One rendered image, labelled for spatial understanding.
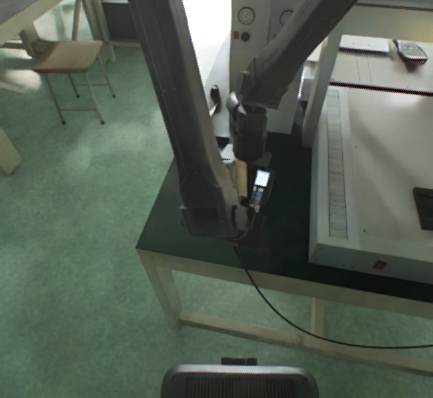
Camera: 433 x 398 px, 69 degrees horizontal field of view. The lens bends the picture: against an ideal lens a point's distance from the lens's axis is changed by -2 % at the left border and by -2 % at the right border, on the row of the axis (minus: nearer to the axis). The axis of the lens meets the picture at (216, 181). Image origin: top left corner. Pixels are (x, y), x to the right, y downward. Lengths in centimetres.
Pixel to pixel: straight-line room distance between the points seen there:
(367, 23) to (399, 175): 39
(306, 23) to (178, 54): 21
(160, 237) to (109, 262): 91
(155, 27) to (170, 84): 6
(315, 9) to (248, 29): 48
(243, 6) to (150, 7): 58
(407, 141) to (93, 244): 150
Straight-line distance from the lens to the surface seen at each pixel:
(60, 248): 190
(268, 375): 124
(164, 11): 37
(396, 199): 89
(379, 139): 104
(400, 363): 150
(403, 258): 81
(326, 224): 78
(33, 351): 172
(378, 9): 89
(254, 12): 93
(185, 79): 37
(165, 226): 88
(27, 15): 249
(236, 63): 101
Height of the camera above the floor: 148
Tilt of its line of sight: 49 degrees down
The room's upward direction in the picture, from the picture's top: 2 degrees counter-clockwise
